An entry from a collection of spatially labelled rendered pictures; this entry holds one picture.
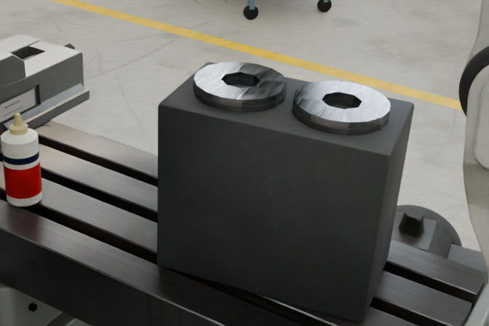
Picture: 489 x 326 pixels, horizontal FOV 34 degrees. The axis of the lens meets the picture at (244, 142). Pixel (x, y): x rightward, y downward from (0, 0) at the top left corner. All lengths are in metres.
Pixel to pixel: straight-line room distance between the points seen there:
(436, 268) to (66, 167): 0.46
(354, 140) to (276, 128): 0.07
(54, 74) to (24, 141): 0.25
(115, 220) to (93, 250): 0.06
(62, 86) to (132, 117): 2.06
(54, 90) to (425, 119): 2.43
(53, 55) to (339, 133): 0.56
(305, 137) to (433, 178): 2.28
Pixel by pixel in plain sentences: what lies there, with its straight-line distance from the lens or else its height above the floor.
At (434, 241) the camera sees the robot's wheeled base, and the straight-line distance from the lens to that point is 1.52.
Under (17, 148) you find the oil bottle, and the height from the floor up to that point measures 1.01.
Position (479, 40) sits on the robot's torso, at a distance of 1.11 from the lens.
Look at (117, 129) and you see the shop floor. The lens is 3.12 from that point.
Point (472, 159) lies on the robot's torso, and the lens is 1.13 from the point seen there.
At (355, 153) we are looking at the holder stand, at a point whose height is 1.11.
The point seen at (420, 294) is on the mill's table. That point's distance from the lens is 0.84.
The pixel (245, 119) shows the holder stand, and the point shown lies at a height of 1.12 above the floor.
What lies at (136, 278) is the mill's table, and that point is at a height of 0.93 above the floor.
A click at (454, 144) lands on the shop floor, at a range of 3.24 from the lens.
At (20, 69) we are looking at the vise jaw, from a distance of 1.08.
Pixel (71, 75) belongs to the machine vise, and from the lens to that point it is 1.16.
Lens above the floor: 1.43
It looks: 28 degrees down
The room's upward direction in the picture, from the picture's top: 4 degrees clockwise
